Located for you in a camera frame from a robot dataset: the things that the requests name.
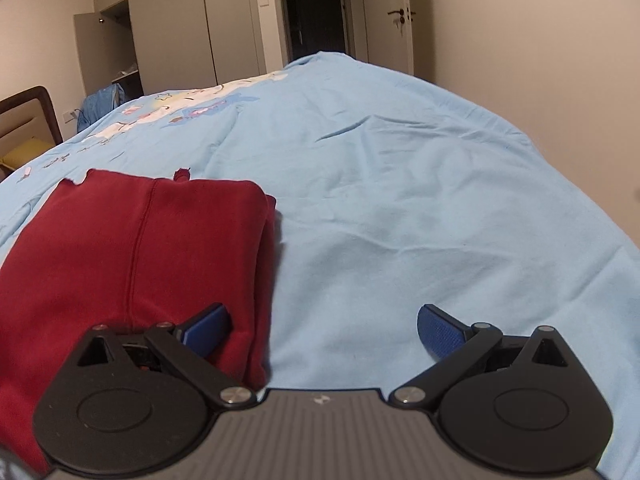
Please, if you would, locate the white room door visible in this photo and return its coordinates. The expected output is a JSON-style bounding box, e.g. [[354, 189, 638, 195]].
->
[[362, 0, 416, 77]]

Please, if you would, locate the dark red sweater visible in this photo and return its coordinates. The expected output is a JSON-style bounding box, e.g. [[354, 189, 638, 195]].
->
[[0, 167, 279, 477]]

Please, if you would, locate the light blue printed blanket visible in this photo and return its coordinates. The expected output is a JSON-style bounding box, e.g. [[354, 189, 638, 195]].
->
[[0, 51, 640, 480]]

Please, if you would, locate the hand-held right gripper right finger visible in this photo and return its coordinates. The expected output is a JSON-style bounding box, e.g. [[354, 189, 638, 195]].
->
[[387, 304, 576, 408]]

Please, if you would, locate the beige wardrobe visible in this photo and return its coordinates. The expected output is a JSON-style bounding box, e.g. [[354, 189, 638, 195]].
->
[[73, 0, 267, 97]]

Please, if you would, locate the blue clothing bundle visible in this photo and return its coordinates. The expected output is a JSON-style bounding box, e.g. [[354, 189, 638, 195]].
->
[[77, 83, 126, 134]]

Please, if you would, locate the beige headboard with dark frame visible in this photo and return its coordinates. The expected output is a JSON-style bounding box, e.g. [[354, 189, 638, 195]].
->
[[0, 85, 64, 162]]

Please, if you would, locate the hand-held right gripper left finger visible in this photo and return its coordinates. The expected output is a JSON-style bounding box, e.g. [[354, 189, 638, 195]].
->
[[75, 302, 258, 407]]

